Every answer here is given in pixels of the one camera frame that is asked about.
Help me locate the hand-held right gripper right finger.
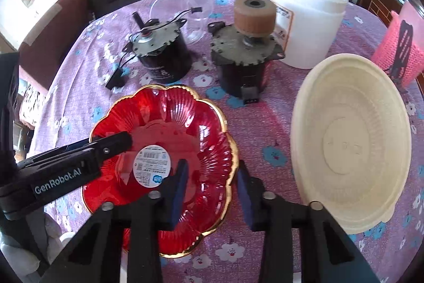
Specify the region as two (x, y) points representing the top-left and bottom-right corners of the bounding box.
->
(236, 160), (381, 283)

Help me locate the red glass plate gold rim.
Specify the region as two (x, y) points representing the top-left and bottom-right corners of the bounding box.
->
(81, 83), (240, 259)

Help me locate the clear plastic lid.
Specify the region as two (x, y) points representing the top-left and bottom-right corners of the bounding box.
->
(149, 0), (215, 44)

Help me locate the grey phone stand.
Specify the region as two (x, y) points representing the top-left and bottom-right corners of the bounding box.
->
(390, 19), (415, 85)

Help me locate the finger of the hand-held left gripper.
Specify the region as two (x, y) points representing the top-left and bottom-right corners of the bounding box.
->
(89, 131), (134, 158)

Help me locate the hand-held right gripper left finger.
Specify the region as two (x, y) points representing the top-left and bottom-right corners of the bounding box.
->
(39, 159), (189, 283)

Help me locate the white plastic bucket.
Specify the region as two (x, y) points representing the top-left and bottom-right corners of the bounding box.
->
(267, 0), (350, 69)

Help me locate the bottle in pink knitted sleeve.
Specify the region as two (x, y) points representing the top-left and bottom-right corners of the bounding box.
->
(370, 1), (424, 89)

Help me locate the black motor with wires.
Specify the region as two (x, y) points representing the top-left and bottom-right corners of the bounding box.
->
(105, 7), (200, 92)

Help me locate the floral patterned cushion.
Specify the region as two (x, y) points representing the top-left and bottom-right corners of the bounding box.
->
(19, 83), (46, 128)

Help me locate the cream plastic bowl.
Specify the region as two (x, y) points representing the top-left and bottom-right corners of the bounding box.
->
(290, 53), (413, 235)

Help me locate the black motor with brown roller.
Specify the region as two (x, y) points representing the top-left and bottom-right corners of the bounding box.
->
(207, 0), (286, 105)

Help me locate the purple floral tablecloth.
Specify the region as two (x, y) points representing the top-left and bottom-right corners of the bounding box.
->
(31, 0), (424, 283)

